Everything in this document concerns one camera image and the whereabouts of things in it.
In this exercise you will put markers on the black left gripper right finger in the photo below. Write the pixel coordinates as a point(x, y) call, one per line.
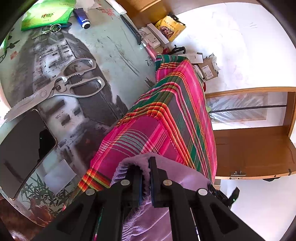
point(195, 215)

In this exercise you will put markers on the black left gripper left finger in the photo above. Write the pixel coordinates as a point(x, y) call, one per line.
point(98, 215)

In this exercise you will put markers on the purple knit sweater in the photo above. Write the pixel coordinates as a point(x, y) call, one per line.
point(147, 222)

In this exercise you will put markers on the wooden door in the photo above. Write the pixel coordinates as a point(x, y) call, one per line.
point(252, 129)

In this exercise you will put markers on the pink plaid cloth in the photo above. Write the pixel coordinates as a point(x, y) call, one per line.
point(170, 119)

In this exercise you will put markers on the black smartphone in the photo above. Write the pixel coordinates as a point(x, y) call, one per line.
point(22, 150)

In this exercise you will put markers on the cardboard box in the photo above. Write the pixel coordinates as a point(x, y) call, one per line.
point(209, 67)

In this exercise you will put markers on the steel kitchen scissors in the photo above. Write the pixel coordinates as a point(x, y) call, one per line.
point(60, 85)

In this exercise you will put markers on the yellow snack bag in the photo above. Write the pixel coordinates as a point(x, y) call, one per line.
point(170, 27)

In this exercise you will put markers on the white medicine box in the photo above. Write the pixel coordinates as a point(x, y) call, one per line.
point(153, 36)

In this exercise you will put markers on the blue lighter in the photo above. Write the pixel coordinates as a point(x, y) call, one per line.
point(82, 18)

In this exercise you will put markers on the green tissue pack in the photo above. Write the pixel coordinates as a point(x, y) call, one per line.
point(44, 13)

